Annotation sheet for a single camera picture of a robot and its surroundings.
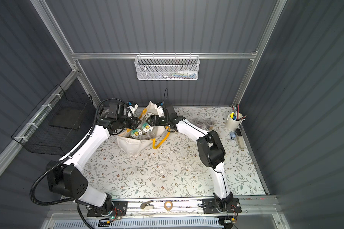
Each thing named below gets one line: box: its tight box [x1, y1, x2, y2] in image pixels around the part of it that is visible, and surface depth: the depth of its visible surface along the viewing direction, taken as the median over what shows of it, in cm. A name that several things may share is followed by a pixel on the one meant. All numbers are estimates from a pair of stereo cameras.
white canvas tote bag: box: [116, 100, 171, 158], surface depth 91 cm
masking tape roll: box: [163, 199, 173, 211], surface depth 77 cm
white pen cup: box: [225, 104, 248, 131], surface depth 104 cm
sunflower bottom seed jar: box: [129, 128, 143, 139], surface depth 95 cm
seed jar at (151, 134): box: [148, 131, 156, 139], surface depth 97 cm
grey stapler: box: [235, 127, 245, 150], surface depth 99 cm
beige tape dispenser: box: [140, 199, 155, 211], surface depth 75 cm
